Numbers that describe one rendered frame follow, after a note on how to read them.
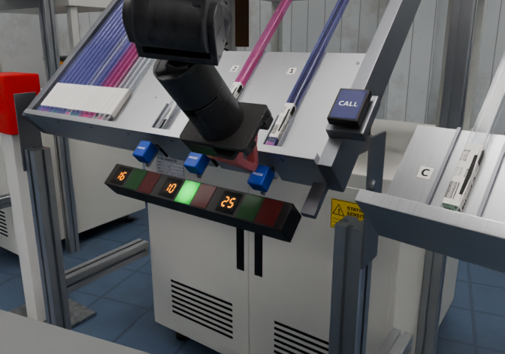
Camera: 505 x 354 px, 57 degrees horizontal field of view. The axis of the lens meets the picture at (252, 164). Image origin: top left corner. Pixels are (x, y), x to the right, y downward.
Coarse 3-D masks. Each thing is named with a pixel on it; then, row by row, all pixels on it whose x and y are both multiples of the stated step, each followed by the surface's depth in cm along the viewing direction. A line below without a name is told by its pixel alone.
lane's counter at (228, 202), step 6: (228, 192) 63; (234, 192) 63; (222, 198) 63; (228, 198) 62; (234, 198) 62; (222, 204) 62; (228, 204) 62; (234, 204) 61; (222, 210) 62; (228, 210) 61
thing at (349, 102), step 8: (344, 96) 57; (352, 96) 56; (360, 96) 56; (336, 104) 57; (344, 104) 56; (352, 104) 56; (360, 104) 55; (336, 112) 56; (344, 112) 56; (352, 112) 55
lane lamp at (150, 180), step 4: (148, 172) 72; (152, 172) 72; (148, 176) 72; (152, 176) 71; (156, 176) 71; (160, 176) 71; (144, 180) 71; (148, 180) 71; (152, 180) 71; (156, 180) 70; (144, 184) 71; (148, 184) 71; (152, 184) 70; (140, 188) 71; (144, 188) 70; (148, 188) 70; (152, 188) 70; (144, 192) 70; (148, 192) 70
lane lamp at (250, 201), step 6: (246, 198) 61; (252, 198) 61; (258, 198) 60; (264, 198) 60; (246, 204) 61; (252, 204) 60; (258, 204) 60; (240, 210) 60; (246, 210) 60; (252, 210) 60; (258, 210) 59; (240, 216) 60; (246, 216) 60; (252, 216) 59
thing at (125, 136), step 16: (32, 112) 91; (48, 112) 89; (48, 128) 94; (64, 128) 90; (80, 128) 85; (96, 128) 81; (112, 128) 78; (128, 128) 76; (144, 128) 74; (112, 144) 85; (128, 144) 82; (160, 144) 75; (176, 144) 72; (272, 160) 62; (288, 160) 59; (304, 160) 57; (288, 176) 64; (304, 176) 61; (320, 176) 59
